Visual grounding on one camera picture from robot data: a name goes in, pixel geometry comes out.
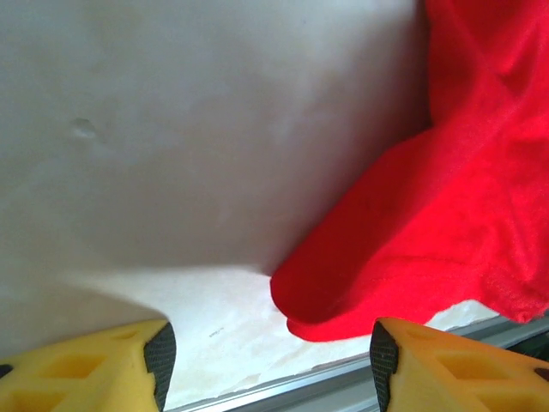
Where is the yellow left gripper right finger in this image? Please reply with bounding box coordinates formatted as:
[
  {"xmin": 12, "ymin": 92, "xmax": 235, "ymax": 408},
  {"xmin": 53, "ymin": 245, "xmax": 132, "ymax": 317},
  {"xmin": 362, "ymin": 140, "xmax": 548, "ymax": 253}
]
[{"xmin": 370, "ymin": 317, "xmax": 549, "ymax": 412}]

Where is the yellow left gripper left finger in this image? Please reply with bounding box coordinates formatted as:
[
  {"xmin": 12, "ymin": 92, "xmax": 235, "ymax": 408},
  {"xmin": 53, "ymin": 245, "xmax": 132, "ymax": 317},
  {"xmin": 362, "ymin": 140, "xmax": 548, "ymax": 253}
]
[{"xmin": 0, "ymin": 318, "xmax": 178, "ymax": 412}]

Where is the red t-shirt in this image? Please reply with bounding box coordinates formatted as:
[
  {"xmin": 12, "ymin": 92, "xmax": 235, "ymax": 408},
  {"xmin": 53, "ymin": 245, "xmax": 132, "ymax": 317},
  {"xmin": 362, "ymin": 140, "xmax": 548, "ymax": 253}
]
[{"xmin": 269, "ymin": 0, "xmax": 549, "ymax": 344}]

